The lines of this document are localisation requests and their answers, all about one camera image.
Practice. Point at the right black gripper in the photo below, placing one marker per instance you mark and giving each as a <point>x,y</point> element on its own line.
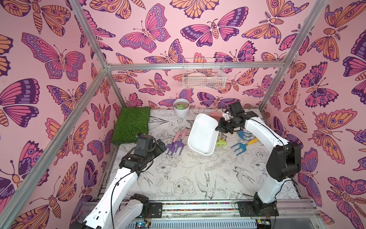
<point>226,125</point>

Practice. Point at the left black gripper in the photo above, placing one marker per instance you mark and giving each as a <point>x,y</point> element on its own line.
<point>158,150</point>

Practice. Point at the blue fork yellow handle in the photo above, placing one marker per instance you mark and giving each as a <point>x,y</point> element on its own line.
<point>244,135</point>

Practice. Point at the purple fork pink handle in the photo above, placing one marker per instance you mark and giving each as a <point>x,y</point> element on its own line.
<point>172,146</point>

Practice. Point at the green rake wooden handle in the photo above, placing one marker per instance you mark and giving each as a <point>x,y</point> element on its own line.
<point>220,142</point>

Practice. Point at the purple rake pink handle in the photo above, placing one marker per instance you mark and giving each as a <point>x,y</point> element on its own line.
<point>179,145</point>

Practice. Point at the white plastic storage box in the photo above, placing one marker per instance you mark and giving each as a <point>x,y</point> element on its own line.
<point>203,136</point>

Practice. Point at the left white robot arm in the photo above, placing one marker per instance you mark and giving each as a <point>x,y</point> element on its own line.
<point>114,189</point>

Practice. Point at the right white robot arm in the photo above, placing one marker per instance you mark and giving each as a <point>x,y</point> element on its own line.
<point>283,163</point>

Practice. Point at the green artificial grass mat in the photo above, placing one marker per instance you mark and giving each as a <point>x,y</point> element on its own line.
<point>131,122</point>

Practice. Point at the green succulent plant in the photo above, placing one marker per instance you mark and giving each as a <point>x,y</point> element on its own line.
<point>180,107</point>

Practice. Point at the white plant pot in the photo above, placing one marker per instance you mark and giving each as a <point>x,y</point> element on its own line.
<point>181,113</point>

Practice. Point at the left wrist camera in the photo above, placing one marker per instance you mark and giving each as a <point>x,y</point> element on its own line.
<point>145,145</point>

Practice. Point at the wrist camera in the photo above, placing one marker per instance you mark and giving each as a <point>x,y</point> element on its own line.
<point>145,145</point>
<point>235,109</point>

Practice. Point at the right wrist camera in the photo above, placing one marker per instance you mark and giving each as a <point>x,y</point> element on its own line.
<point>235,109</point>

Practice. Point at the blue rake yellow handle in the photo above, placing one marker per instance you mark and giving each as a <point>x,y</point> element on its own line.
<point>240,148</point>

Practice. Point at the white wire wall basket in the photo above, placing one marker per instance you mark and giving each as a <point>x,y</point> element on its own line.
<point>204,75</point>

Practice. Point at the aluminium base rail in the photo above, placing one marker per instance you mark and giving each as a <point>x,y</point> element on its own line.
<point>216,214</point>

